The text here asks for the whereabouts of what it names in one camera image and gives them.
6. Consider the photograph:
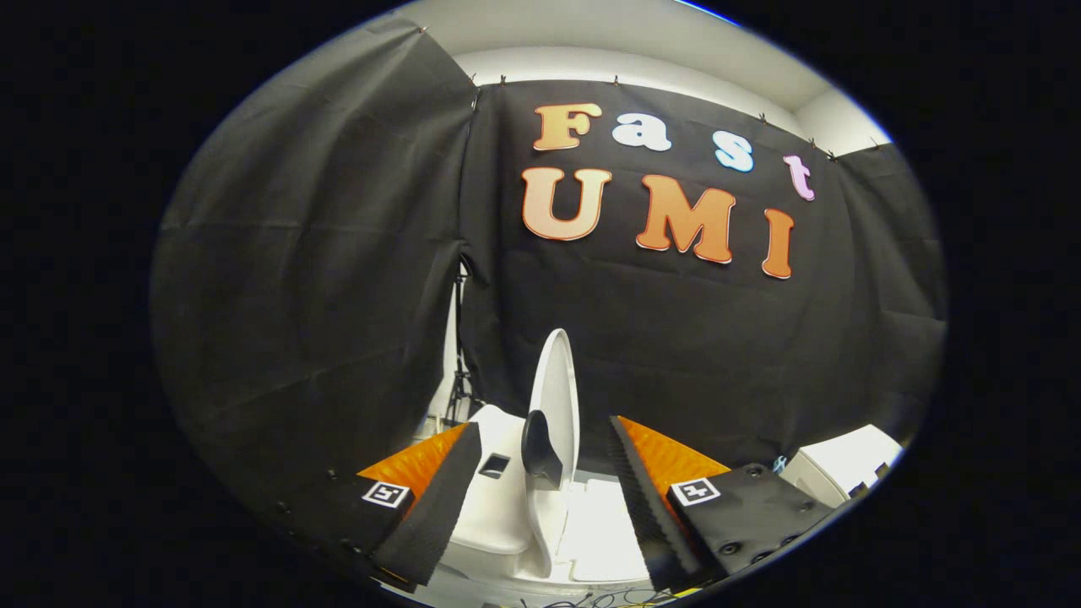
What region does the white drawer cabinet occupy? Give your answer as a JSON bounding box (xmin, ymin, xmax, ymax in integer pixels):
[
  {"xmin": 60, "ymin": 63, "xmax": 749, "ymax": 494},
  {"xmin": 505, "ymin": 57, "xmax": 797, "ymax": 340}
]
[{"xmin": 779, "ymin": 424, "xmax": 904, "ymax": 509}]

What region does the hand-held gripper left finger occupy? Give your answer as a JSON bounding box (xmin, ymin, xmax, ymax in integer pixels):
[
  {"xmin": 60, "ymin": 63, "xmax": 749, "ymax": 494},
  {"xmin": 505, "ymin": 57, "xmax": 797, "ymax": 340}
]
[{"xmin": 270, "ymin": 421, "xmax": 483, "ymax": 588}]

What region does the black backdrop cloth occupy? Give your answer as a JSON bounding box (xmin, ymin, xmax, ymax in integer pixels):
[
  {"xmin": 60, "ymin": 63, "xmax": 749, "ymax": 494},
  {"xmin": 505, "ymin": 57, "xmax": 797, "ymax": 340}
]
[{"xmin": 150, "ymin": 17, "xmax": 948, "ymax": 541}]

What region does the white toilet bowl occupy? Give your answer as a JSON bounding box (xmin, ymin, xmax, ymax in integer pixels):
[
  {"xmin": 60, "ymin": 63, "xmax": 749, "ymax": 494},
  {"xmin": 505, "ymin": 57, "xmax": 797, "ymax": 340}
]
[{"xmin": 405, "ymin": 540, "xmax": 668, "ymax": 607}]

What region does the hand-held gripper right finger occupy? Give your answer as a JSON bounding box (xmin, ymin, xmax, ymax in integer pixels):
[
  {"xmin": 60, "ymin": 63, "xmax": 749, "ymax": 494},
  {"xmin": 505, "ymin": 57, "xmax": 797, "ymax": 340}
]
[{"xmin": 606, "ymin": 415, "xmax": 834, "ymax": 593}]

